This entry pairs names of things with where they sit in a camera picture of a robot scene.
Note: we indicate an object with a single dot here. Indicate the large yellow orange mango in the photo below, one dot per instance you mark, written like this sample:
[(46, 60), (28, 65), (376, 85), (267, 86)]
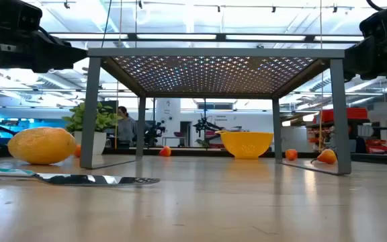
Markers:
[(42, 146)]

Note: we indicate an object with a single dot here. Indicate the potted green plant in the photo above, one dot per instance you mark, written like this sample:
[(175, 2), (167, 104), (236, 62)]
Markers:
[(107, 119)]

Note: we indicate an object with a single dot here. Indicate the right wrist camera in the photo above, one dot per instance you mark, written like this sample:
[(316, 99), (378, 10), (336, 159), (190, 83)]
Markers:
[(381, 20)]

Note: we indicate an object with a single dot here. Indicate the black aluminium table frame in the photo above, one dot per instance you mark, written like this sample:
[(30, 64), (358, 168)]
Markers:
[(193, 153)]

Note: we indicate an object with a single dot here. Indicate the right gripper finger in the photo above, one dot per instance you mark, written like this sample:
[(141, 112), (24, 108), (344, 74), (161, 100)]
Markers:
[(363, 60)]

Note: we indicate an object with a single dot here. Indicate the small orange red fruit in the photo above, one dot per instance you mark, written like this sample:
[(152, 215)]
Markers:
[(78, 151), (165, 152), (291, 155)]

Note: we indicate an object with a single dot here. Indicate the red storage rack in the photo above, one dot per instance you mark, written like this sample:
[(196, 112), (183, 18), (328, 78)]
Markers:
[(341, 115)]

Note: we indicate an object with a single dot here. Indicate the black overhead rail beam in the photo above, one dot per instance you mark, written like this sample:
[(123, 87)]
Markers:
[(220, 37)]

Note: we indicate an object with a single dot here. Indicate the grey perforated metal shelf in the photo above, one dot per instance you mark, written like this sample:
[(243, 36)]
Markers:
[(213, 52)]

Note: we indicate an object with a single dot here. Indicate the yellow plastic colander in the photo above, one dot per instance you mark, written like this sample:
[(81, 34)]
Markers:
[(245, 144)]

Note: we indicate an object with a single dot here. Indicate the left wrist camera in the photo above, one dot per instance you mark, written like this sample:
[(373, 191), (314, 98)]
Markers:
[(15, 15)]

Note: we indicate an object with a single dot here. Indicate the person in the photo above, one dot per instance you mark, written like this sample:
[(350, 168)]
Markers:
[(126, 129)]

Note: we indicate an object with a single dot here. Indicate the background black robot arm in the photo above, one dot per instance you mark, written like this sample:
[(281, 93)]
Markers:
[(155, 131), (205, 125)]

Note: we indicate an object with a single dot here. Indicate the small orange yellow pear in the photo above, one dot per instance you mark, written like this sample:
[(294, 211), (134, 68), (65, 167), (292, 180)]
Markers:
[(328, 157)]

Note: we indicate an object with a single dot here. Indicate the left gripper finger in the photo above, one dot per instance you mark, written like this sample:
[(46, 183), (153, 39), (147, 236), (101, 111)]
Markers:
[(66, 55)]

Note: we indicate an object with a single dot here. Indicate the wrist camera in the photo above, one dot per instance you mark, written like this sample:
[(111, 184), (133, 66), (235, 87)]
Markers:
[(15, 15), (381, 20)]

